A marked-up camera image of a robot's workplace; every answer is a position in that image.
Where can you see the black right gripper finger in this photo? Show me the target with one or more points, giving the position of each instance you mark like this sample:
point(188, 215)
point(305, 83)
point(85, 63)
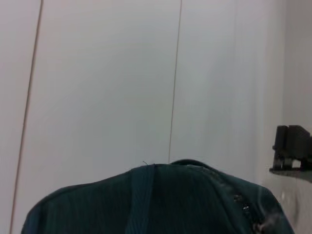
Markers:
point(296, 143)

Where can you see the teal fabric zipper bag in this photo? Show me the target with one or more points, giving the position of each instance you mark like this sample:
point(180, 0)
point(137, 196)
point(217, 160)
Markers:
point(158, 202)

